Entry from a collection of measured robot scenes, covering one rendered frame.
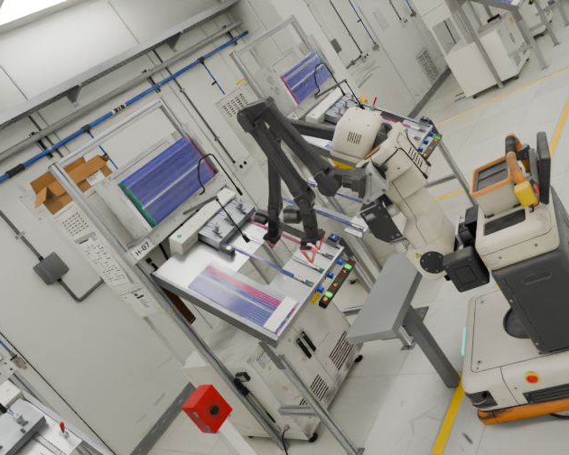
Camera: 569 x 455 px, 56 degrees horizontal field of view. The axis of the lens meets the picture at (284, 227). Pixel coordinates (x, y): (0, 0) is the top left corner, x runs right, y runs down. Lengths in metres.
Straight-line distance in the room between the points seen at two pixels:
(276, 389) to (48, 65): 3.04
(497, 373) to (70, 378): 2.81
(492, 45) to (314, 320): 4.51
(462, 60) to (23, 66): 4.70
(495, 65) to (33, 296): 5.33
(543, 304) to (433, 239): 0.44
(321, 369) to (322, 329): 0.22
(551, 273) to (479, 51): 5.01
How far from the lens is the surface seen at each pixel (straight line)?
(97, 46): 4.90
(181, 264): 2.72
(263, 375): 2.76
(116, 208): 2.73
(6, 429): 2.29
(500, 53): 6.75
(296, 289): 2.61
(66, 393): 4.03
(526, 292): 2.03
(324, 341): 3.07
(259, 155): 3.85
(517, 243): 1.92
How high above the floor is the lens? 1.68
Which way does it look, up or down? 14 degrees down
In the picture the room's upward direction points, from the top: 36 degrees counter-clockwise
